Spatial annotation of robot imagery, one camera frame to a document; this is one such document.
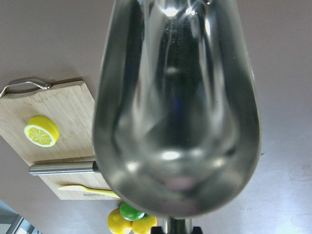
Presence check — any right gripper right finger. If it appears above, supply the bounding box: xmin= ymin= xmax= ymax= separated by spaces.
xmin=192 ymin=226 xmax=203 ymax=234

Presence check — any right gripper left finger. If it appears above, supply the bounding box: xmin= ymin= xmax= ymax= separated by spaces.
xmin=151 ymin=226 xmax=164 ymax=234

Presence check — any stainless steel ice scoop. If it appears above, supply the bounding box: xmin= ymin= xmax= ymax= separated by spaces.
xmin=93 ymin=0 xmax=261 ymax=234

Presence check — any upper whole yellow lemon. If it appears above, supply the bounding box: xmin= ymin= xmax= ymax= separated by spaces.
xmin=132 ymin=215 xmax=157 ymax=234

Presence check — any whole yellow lemon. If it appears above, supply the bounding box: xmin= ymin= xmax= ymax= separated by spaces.
xmin=107 ymin=209 xmax=132 ymax=234
xmin=132 ymin=215 xmax=157 ymax=234

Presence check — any green lime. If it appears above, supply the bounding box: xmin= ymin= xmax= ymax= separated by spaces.
xmin=119 ymin=202 xmax=145 ymax=221

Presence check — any lower whole yellow lemon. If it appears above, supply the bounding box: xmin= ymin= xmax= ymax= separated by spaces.
xmin=107 ymin=209 xmax=132 ymax=234

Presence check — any yellow plastic knife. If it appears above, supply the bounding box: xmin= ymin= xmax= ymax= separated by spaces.
xmin=58 ymin=185 xmax=120 ymax=199

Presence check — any steel muddler black tip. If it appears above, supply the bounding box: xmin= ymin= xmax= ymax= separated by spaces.
xmin=29 ymin=161 xmax=100 ymax=176

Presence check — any bamboo cutting board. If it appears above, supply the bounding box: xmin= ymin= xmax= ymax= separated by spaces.
xmin=0 ymin=78 xmax=118 ymax=200

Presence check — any half lemon slice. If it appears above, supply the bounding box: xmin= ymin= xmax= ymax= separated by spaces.
xmin=24 ymin=116 xmax=59 ymax=148

